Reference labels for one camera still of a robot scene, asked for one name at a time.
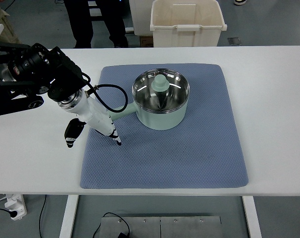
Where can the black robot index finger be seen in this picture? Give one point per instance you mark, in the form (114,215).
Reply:
(114,135)

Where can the cardboard box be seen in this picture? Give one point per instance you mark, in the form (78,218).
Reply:
(146,41)

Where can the grey metal floor plate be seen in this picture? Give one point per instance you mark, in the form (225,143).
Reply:
(162,227)

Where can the cream plastic bin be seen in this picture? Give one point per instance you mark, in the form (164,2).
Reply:
(186,23)

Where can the grey floor outlet plate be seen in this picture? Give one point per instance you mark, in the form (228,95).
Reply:
(234,41)

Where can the white table leg left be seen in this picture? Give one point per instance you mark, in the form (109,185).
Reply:
(69,216)

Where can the person in black trousers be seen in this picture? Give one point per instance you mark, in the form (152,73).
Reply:
(82,27)

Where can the person in beige clothes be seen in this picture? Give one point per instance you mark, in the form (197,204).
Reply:
(7,35)

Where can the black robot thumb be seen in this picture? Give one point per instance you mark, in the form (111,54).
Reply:
(73,131)

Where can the white table leg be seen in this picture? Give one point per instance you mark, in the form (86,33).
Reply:
(69,216)
(251,217)

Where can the white cabinet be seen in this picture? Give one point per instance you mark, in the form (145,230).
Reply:
(141,15)

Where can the green pot with glass lid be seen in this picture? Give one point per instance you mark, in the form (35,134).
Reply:
(160,98)

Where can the blue textured mat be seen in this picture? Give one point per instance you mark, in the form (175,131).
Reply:
(203,151)

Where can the white table leg right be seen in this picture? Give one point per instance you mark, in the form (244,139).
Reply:
(251,217)

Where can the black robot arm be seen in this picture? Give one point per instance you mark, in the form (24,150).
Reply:
(32,71)

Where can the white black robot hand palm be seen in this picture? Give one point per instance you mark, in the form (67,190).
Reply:
(91,112)

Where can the white power strip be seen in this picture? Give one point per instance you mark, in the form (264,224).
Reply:
(16,205)

